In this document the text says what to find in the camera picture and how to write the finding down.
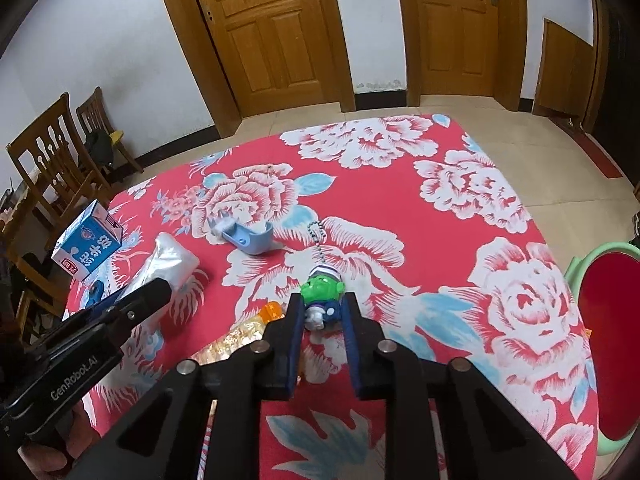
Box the blue fidget spinner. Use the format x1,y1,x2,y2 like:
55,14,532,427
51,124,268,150
82,281,106,311

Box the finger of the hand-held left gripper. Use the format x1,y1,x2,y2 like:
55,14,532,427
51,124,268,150
102,278,173,341
62,290,133,325

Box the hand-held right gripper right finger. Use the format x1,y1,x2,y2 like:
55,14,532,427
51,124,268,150
342,291,576,480

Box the green toy figure keychain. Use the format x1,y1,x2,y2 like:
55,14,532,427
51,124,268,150
300,217,348,331

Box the low wooden cabinet door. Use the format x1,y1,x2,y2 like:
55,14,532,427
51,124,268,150
532,19,597,122

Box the red stool with green rim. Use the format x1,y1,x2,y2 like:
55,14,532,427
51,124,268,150
565,240,640,457

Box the person's left hand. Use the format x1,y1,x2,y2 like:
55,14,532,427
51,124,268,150
20,402,103,480

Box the dark doorway wooden frame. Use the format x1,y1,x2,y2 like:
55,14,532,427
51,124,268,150
582,0,640,171

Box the blue white milk carton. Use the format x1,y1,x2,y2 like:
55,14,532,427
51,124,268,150
51,199,124,282

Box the dark cloth on chair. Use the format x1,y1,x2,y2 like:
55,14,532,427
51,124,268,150
85,130,115,166

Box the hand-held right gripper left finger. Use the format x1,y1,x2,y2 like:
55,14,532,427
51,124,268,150
65,290,306,480

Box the red floor mat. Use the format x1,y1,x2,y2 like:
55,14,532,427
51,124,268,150
575,131,624,179

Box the clear bottle with orange cap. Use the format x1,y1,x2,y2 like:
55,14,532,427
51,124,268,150
190,300,286,366

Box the light blue plastic holder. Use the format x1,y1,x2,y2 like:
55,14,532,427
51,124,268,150
207,210,275,257

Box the wooden panel door with handle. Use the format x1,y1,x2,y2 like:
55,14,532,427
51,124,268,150
392,0,528,111

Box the brown wooden chair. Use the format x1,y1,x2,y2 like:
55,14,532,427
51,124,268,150
76,87,143,181
0,187,68,343
6,92,108,223

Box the silver plastic bag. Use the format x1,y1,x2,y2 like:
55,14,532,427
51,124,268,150
117,232,200,311

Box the red floral tablecloth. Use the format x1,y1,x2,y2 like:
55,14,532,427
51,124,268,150
62,114,601,480

